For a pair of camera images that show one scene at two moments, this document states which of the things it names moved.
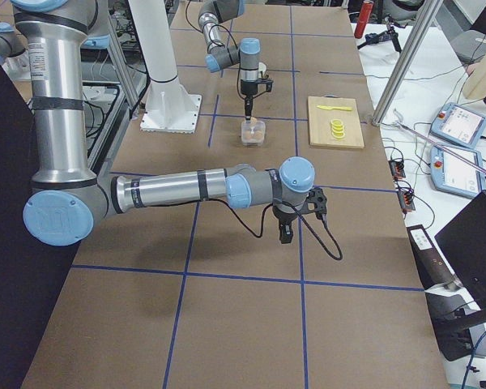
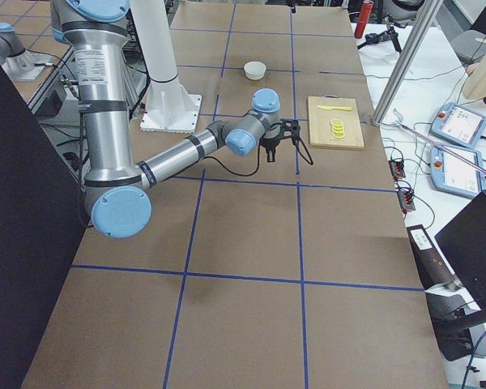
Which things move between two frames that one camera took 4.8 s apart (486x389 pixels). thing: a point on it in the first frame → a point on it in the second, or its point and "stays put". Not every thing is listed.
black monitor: (472, 244) stays put
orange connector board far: (397, 168) stays put
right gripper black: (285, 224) → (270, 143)
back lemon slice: (337, 121) stays put
